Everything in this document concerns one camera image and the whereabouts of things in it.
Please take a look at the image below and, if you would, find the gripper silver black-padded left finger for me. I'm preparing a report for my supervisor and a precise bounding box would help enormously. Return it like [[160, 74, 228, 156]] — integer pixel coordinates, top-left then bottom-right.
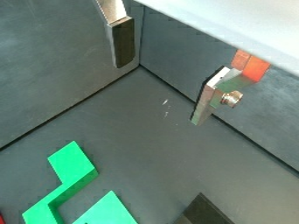
[[93, 0, 136, 68]]

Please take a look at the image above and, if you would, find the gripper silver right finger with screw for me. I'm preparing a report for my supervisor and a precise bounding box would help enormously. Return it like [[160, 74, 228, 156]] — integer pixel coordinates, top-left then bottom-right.
[[190, 50, 269, 125]]

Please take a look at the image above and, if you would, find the green U-shaped block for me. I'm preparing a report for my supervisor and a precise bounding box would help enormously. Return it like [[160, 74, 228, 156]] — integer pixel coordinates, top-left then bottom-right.
[[22, 141, 137, 224]]

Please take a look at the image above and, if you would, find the black angled fixture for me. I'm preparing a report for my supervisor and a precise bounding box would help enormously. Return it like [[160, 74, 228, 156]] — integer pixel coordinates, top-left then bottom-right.
[[173, 192, 234, 224]]

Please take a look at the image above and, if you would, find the red base board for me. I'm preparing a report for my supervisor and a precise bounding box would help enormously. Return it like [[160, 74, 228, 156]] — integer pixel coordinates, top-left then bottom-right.
[[0, 214, 5, 224]]

